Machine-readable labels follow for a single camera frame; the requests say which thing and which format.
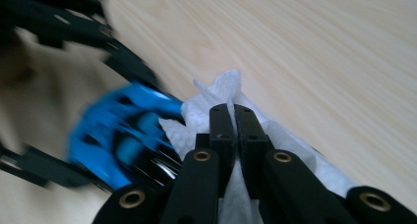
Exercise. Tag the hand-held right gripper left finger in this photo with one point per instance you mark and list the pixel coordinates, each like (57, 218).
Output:
(222, 142)

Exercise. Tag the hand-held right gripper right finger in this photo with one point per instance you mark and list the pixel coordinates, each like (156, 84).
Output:
(252, 142)

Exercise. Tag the white wet wipe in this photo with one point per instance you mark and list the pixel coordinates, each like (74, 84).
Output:
(196, 119)

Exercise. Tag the blue and black toy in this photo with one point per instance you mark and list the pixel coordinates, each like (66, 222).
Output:
(108, 142)

